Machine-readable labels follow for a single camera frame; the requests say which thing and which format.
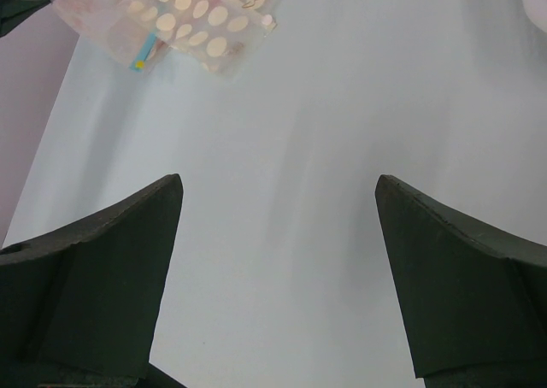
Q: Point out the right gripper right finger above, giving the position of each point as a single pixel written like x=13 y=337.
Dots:
x=472 y=296

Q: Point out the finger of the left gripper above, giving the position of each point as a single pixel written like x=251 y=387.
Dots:
x=14 y=12

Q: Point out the polka dot zip bag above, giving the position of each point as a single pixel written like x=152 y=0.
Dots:
x=219 y=34

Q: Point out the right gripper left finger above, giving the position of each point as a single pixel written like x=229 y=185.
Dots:
x=82 y=302

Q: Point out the blue zipper clear bag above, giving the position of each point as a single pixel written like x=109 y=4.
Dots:
x=108 y=26

